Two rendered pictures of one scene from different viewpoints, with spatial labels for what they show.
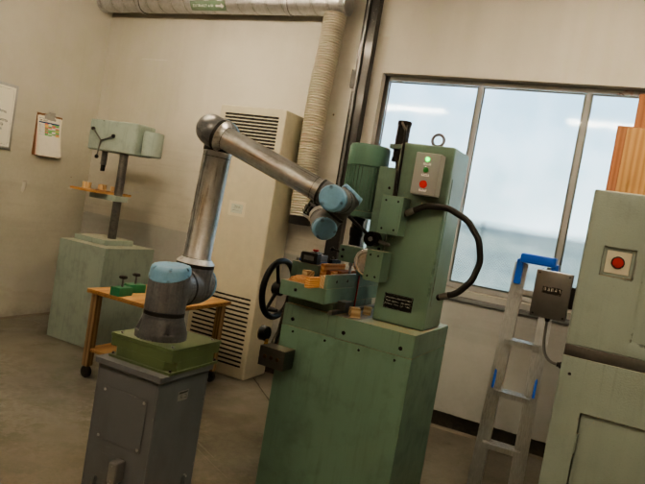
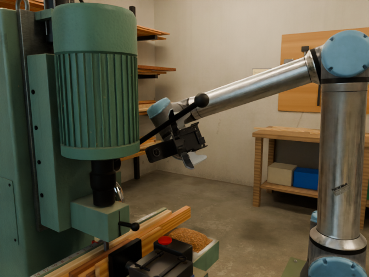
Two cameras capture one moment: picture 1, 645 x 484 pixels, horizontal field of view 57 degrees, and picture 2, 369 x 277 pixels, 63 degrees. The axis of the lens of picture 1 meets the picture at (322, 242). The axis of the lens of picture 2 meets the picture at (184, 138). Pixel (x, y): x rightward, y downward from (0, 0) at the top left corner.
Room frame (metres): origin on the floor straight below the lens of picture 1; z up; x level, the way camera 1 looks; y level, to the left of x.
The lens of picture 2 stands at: (3.22, 0.14, 1.35)
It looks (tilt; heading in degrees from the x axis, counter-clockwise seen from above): 10 degrees down; 187
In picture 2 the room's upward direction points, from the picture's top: straight up
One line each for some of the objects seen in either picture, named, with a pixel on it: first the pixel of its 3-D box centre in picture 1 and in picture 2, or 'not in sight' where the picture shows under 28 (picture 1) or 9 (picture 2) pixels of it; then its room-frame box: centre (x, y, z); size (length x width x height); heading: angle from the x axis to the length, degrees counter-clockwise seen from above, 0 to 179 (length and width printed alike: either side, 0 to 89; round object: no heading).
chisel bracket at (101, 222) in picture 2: (356, 256); (100, 218); (2.55, -0.15, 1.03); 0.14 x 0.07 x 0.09; 62
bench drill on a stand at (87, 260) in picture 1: (113, 232); not in sight; (4.27, 1.50, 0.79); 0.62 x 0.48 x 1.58; 64
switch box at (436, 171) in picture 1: (427, 175); not in sight; (2.28, -0.36, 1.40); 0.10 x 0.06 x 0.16; 62
